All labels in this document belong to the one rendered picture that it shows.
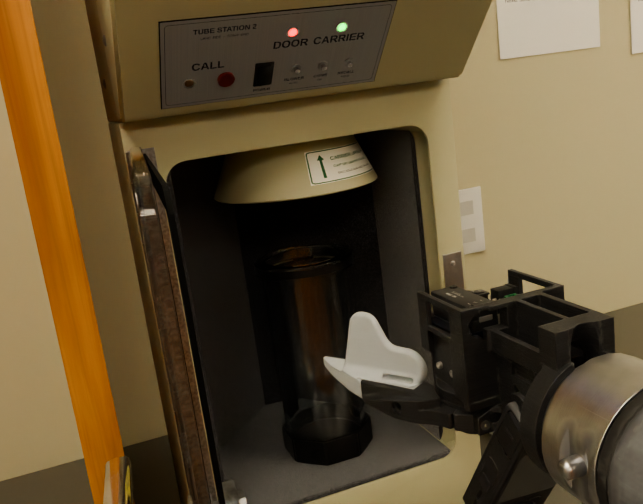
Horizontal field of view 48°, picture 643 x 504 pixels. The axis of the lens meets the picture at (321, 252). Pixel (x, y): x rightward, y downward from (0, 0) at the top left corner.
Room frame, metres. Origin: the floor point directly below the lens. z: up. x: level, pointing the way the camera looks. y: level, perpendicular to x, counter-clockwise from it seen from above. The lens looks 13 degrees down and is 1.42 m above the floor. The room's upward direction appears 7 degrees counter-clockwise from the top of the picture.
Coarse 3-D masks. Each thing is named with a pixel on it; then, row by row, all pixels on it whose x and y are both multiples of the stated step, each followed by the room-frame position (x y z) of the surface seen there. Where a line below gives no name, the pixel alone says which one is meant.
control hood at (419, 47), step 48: (144, 0) 0.53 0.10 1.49; (192, 0) 0.54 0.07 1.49; (240, 0) 0.55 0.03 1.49; (288, 0) 0.57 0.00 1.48; (336, 0) 0.58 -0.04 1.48; (432, 0) 0.62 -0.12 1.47; (480, 0) 0.64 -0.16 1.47; (144, 48) 0.55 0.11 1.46; (384, 48) 0.64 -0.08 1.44; (432, 48) 0.66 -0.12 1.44; (144, 96) 0.58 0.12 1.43; (288, 96) 0.64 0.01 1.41
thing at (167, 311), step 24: (144, 168) 0.36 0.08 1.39; (144, 192) 0.31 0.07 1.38; (144, 216) 0.31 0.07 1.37; (144, 240) 0.31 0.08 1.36; (168, 288) 0.31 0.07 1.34; (168, 312) 0.31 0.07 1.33; (168, 336) 0.31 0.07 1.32; (168, 360) 0.31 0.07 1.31; (192, 408) 0.31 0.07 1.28; (192, 432) 0.31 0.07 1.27; (192, 456) 0.31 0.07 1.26; (192, 480) 0.31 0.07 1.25
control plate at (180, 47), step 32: (384, 0) 0.60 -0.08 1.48; (160, 32) 0.55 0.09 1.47; (192, 32) 0.56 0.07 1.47; (224, 32) 0.57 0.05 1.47; (256, 32) 0.58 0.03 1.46; (320, 32) 0.60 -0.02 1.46; (352, 32) 0.61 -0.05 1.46; (384, 32) 0.62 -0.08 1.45; (160, 64) 0.57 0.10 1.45; (192, 64) 0.58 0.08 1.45; (224, 64) 0.59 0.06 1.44; (288, 64) 0.61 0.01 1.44; (160, 96) 0.59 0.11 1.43; (192, 96) 0.60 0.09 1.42; (224, 96) 0.61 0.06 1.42; (256, 96) 0.62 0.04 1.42
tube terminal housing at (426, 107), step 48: (96, 0) 0.62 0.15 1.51; (96, 48) 0.69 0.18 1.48; (336, 96) 0.68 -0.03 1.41; (384, 96) 0.70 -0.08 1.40; (432, 96) 0.72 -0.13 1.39; (144, 144) 0.62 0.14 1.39; (192, 144) 0.64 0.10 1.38; (240, 144) 0.65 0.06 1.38; (288, 144) 0.67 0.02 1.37; (432, 144) 0.72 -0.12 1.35; (432, 192) 0.72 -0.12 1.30; (432, 240) 0.74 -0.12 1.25; (144, 288) 0.67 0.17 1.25; (432, 288) 0.74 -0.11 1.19; (384, 480) 0.68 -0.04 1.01; (432, 480) 0.70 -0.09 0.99
